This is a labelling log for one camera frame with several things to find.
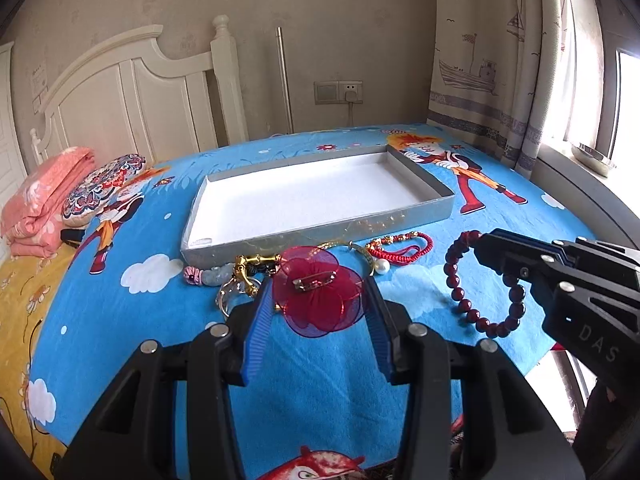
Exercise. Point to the wall socket plate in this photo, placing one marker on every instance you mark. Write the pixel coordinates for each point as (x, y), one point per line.
(338, 92)

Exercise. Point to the silver metal pole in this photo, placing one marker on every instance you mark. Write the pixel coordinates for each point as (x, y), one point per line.
(285, 86)

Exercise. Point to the patterned round pillow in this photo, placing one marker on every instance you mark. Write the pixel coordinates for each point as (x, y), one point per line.
(93, 194)

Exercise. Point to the metal bowl on sill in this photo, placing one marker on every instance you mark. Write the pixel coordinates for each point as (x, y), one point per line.
(592, 159)

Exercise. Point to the white wardrobe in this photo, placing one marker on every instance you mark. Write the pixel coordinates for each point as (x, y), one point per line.
(12, 167)

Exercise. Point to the printed ship curtain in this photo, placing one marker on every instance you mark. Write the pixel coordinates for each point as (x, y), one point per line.
(511, 75)

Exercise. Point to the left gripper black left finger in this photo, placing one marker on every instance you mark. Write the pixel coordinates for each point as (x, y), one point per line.
(130, 431)

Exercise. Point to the blue cartoon table cloth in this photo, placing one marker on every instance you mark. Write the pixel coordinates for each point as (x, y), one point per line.
(318, 386)

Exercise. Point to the grey shallow tray box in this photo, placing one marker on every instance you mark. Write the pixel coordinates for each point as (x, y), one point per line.
(353, 194)

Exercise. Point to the white pearl earring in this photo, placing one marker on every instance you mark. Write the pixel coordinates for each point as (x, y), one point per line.
(381, 266)

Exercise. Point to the white bed headboard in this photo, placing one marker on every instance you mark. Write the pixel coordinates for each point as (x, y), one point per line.
(125, 96)

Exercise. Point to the red flower brooch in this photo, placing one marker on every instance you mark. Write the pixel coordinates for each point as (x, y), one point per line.
(315, 293)

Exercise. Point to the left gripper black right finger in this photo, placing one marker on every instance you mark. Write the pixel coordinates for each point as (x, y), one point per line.
(468, 404)

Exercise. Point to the yellow floral bed sheet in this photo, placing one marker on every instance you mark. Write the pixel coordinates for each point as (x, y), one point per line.
(28, 286)

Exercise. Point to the black object beside pillow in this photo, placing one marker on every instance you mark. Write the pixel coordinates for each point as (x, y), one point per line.
(72, 237)

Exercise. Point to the folded pink blanket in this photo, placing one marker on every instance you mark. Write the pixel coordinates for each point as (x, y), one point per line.
(31, 220)

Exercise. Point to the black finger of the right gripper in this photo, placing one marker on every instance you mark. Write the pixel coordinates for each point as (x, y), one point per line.
(599, 253)
(520, 254)

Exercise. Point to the thin metal ring bangles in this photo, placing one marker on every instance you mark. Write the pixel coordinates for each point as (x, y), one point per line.
(229, 294)

